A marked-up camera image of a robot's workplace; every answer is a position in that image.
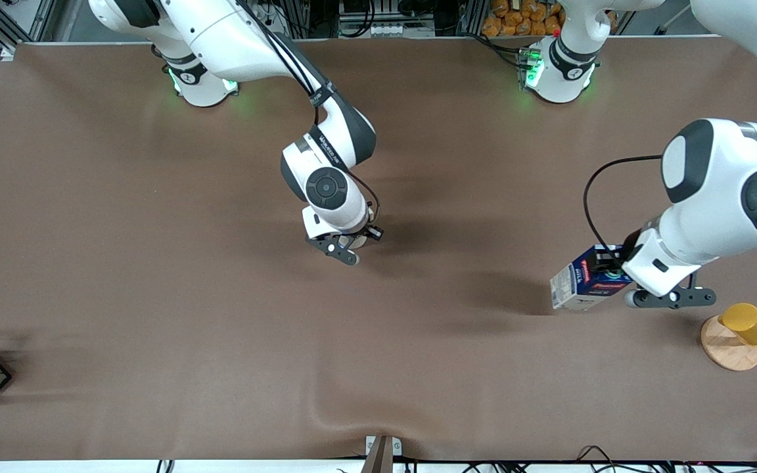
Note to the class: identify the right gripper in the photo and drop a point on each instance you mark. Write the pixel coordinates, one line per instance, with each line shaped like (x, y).
(373, 231)

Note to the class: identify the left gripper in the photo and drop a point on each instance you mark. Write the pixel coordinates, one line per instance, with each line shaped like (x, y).
(629, 255)

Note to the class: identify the beige mug grey inside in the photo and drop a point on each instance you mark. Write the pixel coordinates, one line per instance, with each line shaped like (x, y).
(359, 242)

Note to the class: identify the blue milk carton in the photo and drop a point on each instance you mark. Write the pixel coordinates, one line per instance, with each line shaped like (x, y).
(579, 282)

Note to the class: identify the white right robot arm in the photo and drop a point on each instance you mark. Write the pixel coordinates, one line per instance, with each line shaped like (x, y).
(234, 39)

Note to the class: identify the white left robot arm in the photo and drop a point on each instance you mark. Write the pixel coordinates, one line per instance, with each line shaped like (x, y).
(727, 190)

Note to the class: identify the yellow plastic cup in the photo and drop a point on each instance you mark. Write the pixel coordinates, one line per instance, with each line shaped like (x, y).
(750, 325)

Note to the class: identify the wooden mug stand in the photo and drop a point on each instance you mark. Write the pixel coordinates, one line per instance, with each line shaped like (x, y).
(730, 358)

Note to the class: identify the small white power strip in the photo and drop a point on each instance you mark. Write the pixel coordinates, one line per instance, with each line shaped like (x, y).
(385, 29)

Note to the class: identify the white power strip with plugs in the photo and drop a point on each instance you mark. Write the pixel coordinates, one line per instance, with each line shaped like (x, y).
(275, 14)

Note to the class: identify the black electronics box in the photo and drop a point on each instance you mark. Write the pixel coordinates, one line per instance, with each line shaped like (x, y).
(359, 6)

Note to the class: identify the orange packaged bread pile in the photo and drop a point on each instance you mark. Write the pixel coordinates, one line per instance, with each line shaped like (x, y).
(516, 20)

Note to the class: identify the aluminium frame post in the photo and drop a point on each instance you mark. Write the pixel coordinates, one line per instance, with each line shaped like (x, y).
(470, 16)
(298, 16)

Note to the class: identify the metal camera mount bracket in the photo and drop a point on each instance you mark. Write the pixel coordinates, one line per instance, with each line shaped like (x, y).
(378, 460)

